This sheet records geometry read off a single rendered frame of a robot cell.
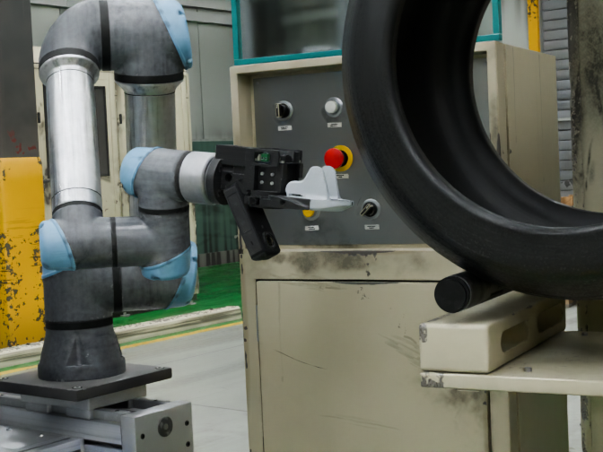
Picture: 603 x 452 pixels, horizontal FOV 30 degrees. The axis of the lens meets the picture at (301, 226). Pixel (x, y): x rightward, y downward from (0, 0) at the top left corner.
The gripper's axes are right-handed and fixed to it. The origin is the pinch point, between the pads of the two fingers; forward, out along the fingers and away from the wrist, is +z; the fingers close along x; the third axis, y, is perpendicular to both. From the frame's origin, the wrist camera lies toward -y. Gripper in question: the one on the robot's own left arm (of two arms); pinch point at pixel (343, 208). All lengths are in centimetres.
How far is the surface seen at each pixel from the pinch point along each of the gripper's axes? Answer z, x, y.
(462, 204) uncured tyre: 21.2, -12.4, 3.2
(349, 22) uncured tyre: 3.6, -9.6, 24.0
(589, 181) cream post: 26.5, 26.8, 5.1
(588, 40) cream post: 24.4, 26.9, 25.3
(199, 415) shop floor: -190, 269, -125
